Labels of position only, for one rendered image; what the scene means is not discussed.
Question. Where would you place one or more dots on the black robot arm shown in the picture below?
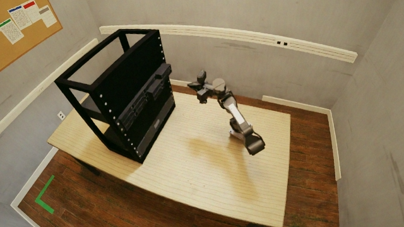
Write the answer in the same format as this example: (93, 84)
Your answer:
(253, 144)

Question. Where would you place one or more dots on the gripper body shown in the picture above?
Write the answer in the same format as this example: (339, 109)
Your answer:
(201, 81)

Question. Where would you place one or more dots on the black equipment rack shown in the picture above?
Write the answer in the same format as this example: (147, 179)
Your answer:
(133, 95)

